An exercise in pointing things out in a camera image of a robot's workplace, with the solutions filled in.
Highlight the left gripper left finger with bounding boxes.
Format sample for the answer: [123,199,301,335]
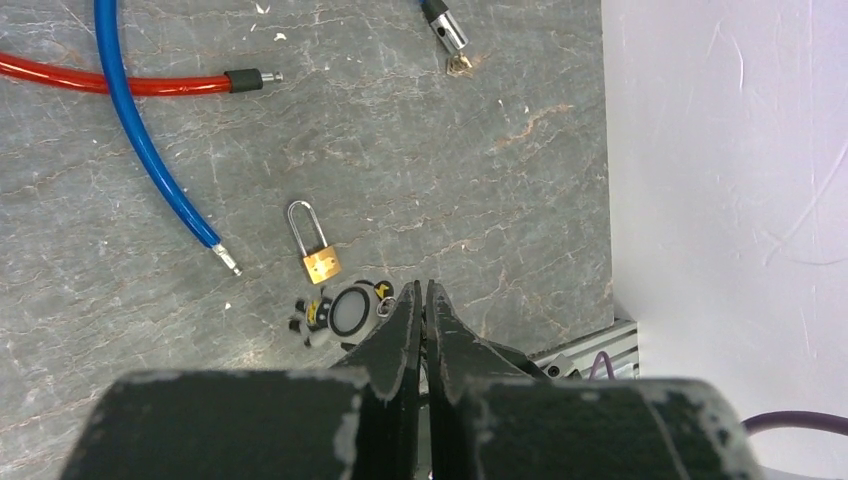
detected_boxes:
[61,281,422,479]

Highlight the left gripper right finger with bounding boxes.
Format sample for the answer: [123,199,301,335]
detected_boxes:
[425,282,762,479]

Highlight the small black key bunch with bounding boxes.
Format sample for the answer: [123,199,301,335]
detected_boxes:
[288,280,396,351]

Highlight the red cable lock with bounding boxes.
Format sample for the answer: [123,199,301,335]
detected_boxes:
[1,53,284,97]

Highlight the blue cable lock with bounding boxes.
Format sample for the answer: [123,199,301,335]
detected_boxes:
[93,0,243,276]

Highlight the brass padlock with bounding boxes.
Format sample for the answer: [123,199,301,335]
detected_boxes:
[286,200,342,285]

